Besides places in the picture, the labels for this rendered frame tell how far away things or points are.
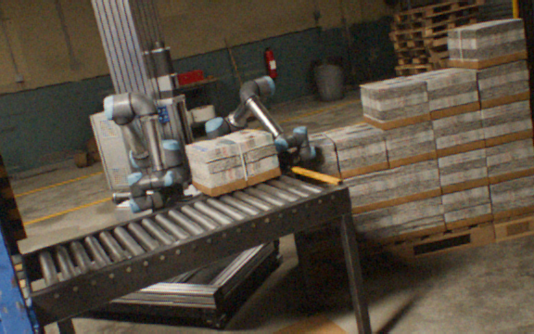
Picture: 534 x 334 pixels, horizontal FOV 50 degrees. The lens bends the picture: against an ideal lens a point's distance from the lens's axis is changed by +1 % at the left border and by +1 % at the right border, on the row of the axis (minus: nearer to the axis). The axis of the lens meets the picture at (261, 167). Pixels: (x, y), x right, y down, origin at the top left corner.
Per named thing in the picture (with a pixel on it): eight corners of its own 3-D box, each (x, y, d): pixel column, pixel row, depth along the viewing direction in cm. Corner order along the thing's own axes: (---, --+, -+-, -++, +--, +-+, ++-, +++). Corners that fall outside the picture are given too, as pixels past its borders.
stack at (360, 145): (299, 260, 378) (276, 140, 358) (466, 222, 384) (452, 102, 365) (311, 285, 340) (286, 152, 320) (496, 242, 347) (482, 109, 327)
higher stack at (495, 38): (465, 223, 384) (443, 30, 354) (509, 213, 386) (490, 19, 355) (495, 242, 347) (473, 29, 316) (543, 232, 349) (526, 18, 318)
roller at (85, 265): (82, 249, 253) (79, 238, 251) (100, 282, 211) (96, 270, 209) (70, 252, 251) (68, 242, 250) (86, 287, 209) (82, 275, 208)
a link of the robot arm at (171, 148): (182, 164, 305) (176, 140, 301) (158, 169, 305) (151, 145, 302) (184, 159, 316) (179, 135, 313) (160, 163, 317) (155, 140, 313)
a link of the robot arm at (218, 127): (204, 143, 354) (199, 122, 350) (222, 136, 362) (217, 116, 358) (215, 143, 344) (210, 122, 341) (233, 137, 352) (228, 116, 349)
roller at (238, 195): (237, 199, 282) (238, 189, 282) (280, 219, 240) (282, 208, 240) (228, 198, 280) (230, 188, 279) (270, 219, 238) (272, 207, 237)
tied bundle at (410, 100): (363, 122, 361) (358, 86, 356) (408, 112, 363) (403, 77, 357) (382, 131, 324) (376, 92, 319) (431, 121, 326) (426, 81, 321)
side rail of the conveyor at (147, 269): (346, 209, 255) (342, 184, 252) (353, 211, 250) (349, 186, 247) (39, 323, 204) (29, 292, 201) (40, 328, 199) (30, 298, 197)
